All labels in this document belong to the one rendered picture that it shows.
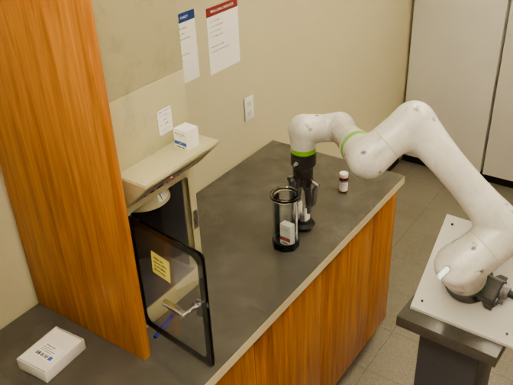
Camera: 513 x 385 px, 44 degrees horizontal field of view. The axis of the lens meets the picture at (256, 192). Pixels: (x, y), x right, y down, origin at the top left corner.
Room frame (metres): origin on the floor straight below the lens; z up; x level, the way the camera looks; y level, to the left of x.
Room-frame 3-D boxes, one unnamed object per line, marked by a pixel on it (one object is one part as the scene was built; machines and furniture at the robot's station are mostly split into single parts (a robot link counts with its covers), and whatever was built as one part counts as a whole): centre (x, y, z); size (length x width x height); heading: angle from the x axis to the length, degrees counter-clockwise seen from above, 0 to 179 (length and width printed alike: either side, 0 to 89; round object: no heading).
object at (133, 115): (1.69, 0.39, 1.32); 0.32 x 0.25 x 0.77; 144
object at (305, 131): (2.03, -0.18, 1.35); 0.13 x 0.11 x 0.14; 93
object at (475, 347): (1.54, -0.65, 0.92); 0.32 x 0.32 x 0.04; 52
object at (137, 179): (1.58, 0.24, 1.46); 0.32 x 0.11 x 0.10; 144
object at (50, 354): (1.39, 0.64, 0.96); 0.16 x 0.12 x 0.04; 148
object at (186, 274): (1.38, 0.25, 1.19); 0.30 x 0.01 x 0.40; 47
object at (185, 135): (1.64, 0.19, 1.54); 0.05 x 0.05 x 0.06; 49
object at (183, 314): (1.30, 0.22, 1.20); 0.10 x 0.05 x 0.03; 47
